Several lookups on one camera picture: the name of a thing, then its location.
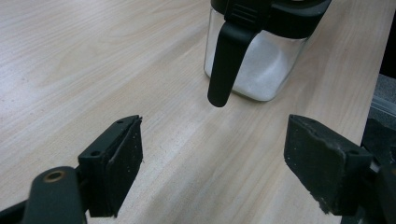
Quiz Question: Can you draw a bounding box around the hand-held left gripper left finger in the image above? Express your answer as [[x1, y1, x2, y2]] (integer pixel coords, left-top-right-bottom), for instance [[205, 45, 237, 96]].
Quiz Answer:
[[78, 115, 145, 218]]

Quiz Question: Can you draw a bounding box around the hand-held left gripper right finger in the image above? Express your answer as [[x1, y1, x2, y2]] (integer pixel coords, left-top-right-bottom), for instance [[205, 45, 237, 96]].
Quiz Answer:
[[283, 114, 375, 217]]

